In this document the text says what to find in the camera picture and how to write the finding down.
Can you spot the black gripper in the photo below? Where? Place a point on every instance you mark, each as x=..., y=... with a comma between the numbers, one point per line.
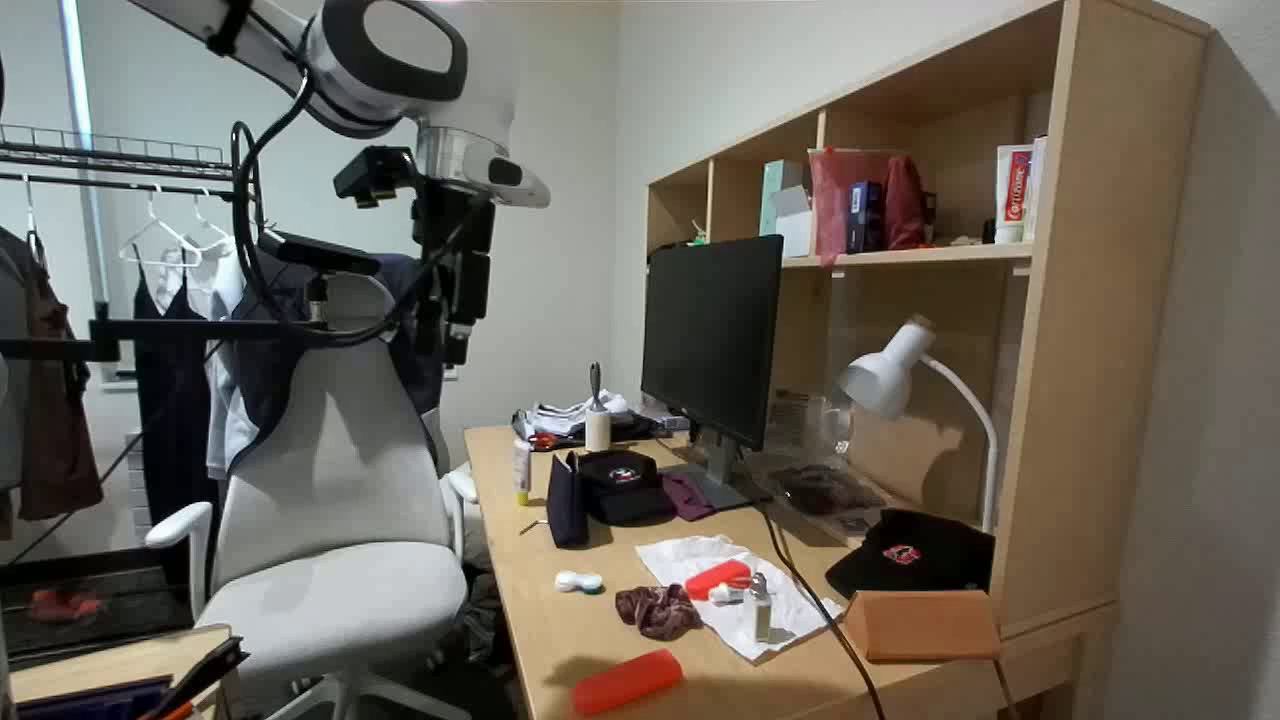
x=462, y=254

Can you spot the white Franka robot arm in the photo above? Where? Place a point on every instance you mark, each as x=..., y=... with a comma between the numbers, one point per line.
x=384, y=54

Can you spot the small red object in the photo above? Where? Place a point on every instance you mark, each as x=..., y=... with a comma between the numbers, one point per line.
x=716, y=578

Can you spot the white cylindrical bottle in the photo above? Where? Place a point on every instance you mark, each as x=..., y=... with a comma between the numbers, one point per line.
x=596, y=429

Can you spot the dark jacket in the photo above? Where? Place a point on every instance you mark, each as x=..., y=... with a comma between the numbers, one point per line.
x=272, y=363

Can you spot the black round bag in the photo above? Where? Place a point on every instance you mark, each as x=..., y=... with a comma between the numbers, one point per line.
x=625, y=488

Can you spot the white hanging shirt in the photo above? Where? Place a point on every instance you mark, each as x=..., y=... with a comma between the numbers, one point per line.
x=202, y=264

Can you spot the black computer monitor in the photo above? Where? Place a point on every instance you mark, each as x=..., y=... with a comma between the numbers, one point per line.
x=723, y=335

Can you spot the white office chair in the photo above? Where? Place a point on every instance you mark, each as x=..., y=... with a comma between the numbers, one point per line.
x=335, y=584

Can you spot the purple pouch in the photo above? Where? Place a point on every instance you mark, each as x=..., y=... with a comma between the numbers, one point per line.
x=688, y=495

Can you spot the black metal bar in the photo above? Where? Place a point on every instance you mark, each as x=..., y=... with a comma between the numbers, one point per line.
x=174, y=331

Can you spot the navy hanging garment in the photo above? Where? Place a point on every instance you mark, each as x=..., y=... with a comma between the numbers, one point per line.
x=174, y=414

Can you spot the white paper sheet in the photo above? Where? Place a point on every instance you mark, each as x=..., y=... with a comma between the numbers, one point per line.
x=677, y=555

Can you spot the dark red scrunchie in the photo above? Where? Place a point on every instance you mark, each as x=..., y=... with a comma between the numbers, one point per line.
x=656, y=611

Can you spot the teal box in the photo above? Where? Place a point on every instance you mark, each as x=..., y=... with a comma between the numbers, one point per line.
x=774, y=192

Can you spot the white small box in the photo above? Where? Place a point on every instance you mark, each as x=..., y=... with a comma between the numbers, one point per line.
x=798, y=230

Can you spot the red oblong case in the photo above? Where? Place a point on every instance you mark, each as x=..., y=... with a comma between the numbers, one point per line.
x=625, y=681

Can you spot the metal clothes rack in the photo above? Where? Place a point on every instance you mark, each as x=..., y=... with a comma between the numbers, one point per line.
x=104, y=149

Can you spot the brown hanging garment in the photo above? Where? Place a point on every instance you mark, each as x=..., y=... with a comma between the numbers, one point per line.
x=52, y=403

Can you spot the red bag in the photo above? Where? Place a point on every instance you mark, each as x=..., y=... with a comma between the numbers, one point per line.
x=833, y=202

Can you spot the small white bottle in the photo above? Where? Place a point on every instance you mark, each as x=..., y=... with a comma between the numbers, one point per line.
x=761, y=615

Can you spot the dark tray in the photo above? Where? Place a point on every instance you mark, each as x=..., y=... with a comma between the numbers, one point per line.
x=123, y=595

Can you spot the white desk lamp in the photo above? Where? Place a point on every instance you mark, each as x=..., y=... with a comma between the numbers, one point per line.
x=883, y=373

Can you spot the dark blue box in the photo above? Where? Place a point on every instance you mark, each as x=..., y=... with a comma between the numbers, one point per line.
x=866, y=218

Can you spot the wooden side board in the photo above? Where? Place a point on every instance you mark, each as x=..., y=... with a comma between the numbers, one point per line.
x=104, y=662

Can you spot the black cap with red logo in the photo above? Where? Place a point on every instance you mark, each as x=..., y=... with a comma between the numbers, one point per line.
x=920, y=555

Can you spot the brown cardboard box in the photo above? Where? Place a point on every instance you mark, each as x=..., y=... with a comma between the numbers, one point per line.
x=920, y=625

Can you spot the white and red box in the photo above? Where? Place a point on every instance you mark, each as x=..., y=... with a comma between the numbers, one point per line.
x=1019, y=192

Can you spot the wooden shelf unit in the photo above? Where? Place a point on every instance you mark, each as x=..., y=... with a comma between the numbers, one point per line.
x=1106, y=264

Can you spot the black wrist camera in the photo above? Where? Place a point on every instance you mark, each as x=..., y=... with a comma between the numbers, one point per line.
x=372, y=172

